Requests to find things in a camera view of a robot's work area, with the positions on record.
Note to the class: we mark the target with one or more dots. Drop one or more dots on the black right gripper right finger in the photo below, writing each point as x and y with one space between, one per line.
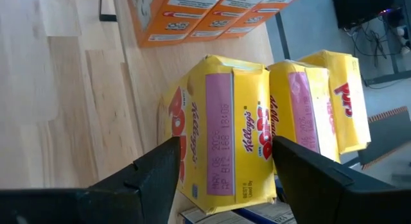
321 195

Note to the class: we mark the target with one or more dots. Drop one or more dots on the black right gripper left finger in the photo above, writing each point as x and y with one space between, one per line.
138 195

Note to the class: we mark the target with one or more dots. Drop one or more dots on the yellow Corn Pops cereal box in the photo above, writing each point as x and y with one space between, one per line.
348 89
302 105
221 121

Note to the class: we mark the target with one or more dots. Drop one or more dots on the black mat with orange edge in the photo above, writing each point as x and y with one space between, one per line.
388 134

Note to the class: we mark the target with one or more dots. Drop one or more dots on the black desk foot bar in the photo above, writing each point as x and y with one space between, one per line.
388 78

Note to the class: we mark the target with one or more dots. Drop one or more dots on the black equipment box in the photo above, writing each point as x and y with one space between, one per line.
363 7

